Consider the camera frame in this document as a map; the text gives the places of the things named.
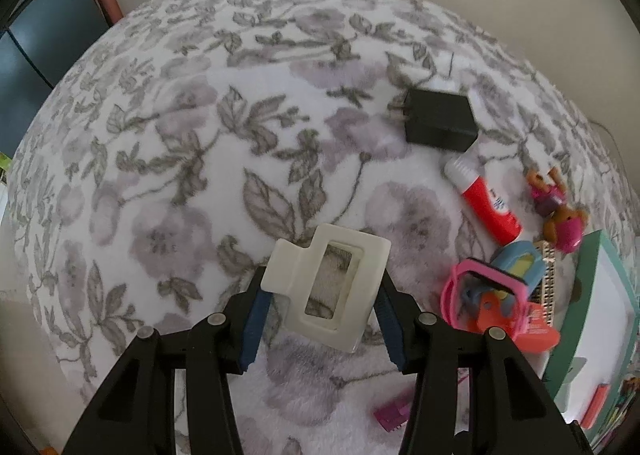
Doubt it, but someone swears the pink toy bear figure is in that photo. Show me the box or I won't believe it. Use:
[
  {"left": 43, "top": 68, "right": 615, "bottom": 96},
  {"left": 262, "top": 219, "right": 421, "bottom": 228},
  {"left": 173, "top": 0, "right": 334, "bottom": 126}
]
[{"left": 527, "top": 167, "right": 590, "bottom": 254}]

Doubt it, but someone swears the black and gold patterned strip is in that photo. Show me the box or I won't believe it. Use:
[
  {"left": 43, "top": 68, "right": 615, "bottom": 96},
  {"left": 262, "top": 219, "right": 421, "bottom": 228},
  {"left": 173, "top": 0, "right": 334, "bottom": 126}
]
[{"left": 529, "top": 239, "right": 557, "bottom": 327}]

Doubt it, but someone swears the floral blanket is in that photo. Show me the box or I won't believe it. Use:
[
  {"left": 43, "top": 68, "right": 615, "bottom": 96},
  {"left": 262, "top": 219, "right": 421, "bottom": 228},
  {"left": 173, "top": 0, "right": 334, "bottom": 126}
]
[{"left": 0, "top": 0, "right": 640, "bottom": 455}]

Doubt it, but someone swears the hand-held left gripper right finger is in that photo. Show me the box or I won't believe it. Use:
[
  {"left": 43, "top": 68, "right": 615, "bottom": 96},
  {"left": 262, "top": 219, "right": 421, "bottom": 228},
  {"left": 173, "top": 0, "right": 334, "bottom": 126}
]
[{"left": 374, "top": 269, "right": 585, "bottom": 455}]

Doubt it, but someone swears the black power adapter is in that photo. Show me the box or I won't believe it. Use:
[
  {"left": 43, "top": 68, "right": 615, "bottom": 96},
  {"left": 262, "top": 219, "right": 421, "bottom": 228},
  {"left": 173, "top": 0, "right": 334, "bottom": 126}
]
[{"left": 389, "top": 87, "right": 479, "bottom": 154}]

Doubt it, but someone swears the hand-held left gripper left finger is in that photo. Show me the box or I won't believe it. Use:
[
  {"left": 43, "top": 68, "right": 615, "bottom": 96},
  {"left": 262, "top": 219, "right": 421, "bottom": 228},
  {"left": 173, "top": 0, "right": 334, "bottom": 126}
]
[{"left": 60, "top": 266, "right": 275, "bottom": 455}]

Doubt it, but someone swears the dark cabinet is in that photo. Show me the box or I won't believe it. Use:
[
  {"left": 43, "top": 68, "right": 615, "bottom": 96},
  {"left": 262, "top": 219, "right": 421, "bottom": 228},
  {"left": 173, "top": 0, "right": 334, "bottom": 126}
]
[{"left": 0, "top": 0, "right": 108, "bottom": 160}]

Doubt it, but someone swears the pink smart watch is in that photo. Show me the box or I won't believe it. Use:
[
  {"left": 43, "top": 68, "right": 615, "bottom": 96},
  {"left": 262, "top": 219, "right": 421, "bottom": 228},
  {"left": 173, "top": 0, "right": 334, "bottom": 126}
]
[{"left": 441, "top": 258, "right": 532, "bottom": 336}]

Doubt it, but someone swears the red and white glue stick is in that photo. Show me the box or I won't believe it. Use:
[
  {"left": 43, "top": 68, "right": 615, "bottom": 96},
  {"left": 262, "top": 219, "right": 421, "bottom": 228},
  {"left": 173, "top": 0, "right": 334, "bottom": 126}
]
[{"left": 444, "top": 155, "right": 523, "bottom": 245}]

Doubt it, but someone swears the cream rectangular hair claw clip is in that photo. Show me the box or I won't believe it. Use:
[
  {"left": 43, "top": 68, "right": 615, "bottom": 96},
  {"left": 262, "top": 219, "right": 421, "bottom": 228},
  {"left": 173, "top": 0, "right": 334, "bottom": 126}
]
[{"left": 262, "top": 223, "right": 393, "bottom": 354}]

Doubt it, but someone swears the green framed drawing board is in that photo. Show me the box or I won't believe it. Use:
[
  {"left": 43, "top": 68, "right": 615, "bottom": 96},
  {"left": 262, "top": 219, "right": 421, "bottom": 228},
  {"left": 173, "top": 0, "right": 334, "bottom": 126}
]
[{"left": 542, "top": 230, "right": 640, "bottom": 455}]

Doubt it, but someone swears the small orange stick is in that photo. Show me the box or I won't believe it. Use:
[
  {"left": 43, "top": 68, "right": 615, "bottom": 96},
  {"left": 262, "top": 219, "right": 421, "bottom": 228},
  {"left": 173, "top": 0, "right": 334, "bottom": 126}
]
[{"left": 581, "top": 383, "right": 610, "bottom": 431}]

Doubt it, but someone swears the purple plastic comb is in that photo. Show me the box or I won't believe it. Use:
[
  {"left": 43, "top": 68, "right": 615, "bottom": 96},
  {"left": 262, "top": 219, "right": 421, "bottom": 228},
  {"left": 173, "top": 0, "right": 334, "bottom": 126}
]
[{"left": 373, "top": 396, "right": 413, "bottom": 433}]

